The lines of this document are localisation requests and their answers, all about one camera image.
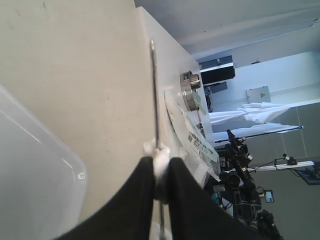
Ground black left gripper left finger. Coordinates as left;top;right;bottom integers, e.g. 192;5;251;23
57;157;155;240

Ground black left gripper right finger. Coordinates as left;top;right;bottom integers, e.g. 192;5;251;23
168;157;282;240

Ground thin metal skewer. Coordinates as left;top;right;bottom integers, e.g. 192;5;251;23
149;40;167;240

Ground white marshmallow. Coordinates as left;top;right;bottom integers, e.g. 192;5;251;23
143;139;171;205

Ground plastic bags with labels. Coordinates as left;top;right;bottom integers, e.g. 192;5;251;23
164;91;221;187

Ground white rectangular plastic tray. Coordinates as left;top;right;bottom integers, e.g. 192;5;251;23
0;87;87;240

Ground white draped cloth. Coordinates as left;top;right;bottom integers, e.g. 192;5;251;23
209;102;303;139

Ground round metal weight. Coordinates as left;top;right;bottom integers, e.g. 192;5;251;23
180;70;201;112

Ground black camera tripod equipment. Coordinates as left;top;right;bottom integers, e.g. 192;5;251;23
212;129;283;240

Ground grey electrical wall box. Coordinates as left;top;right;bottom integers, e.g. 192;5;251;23
245;86;271;104

